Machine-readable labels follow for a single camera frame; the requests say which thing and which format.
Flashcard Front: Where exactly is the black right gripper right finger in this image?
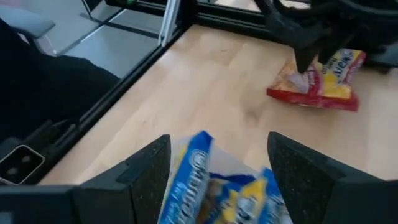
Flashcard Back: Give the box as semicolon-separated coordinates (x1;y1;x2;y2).
267;131;384;224

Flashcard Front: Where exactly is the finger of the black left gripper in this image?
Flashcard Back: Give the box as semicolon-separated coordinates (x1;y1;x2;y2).
318;34;353;65
293;43;322;74

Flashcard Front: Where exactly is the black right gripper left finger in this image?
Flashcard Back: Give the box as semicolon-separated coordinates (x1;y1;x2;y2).
79;134;172;224

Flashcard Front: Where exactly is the blue soy sauce ramen pack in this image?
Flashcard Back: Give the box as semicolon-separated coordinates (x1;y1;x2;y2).
198;146;293;224
157;130;215;224

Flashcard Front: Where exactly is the red beef ramen pack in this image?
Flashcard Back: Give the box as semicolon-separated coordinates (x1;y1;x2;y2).
266;48;367;112

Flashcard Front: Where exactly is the grey chair armrest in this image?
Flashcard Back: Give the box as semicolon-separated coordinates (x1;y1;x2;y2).
0;5;56;40

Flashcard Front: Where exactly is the black aluminium table frame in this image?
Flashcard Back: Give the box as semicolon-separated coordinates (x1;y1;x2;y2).
40;0;274;186

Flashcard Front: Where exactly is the grey table-level camera box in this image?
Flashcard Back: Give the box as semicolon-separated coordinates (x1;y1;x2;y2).
0;144;46;187

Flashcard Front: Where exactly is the silver aluminium bracket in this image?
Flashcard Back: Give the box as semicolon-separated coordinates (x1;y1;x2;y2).
157;0;182;47

